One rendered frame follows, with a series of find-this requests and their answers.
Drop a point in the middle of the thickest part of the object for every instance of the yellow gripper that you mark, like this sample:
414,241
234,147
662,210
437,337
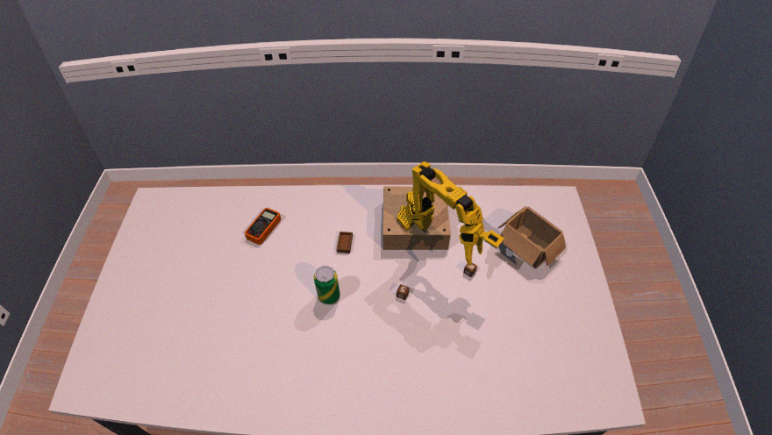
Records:
469,237

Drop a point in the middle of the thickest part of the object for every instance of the orange pocket multimeter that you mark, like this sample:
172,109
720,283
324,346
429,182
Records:
262,226

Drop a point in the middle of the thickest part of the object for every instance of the green and yellow drink can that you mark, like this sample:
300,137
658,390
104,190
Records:
327,286

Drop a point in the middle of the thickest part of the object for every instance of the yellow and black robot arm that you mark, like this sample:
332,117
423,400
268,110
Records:
420,210

